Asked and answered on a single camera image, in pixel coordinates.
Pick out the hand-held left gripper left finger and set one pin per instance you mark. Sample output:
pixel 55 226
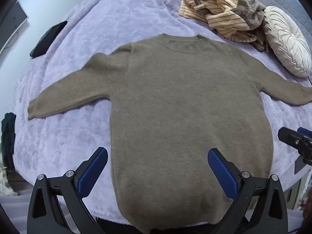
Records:
pixel 93 173

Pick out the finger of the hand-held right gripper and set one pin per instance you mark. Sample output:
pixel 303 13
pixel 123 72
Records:
pixel 288 136
pixel 304 131

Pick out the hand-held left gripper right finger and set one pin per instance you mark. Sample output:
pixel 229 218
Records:
pixel 223 173

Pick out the brown knit sweater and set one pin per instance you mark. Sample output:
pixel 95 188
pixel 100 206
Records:
pixel 182 114

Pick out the dark hanging clothes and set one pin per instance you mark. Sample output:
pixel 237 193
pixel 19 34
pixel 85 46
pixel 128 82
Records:
pixel 8 136

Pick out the lavender embossed blanket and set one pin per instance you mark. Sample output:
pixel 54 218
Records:
pixel 73 139

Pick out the grey bed skirt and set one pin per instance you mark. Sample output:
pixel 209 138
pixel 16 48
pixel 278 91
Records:
pixel 14 212

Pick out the white fluffy cloth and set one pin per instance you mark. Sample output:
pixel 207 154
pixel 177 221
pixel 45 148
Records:
pixel 4 182

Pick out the round cream pleated pillow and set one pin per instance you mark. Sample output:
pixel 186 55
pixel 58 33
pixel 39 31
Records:
pixel 285 41

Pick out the flat black case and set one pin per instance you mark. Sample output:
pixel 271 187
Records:
pixel 46 41

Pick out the beige striped plush garment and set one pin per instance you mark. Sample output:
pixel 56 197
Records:
pixel 219 9

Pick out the white framed monitor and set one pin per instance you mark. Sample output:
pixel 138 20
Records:
pixel 14 19

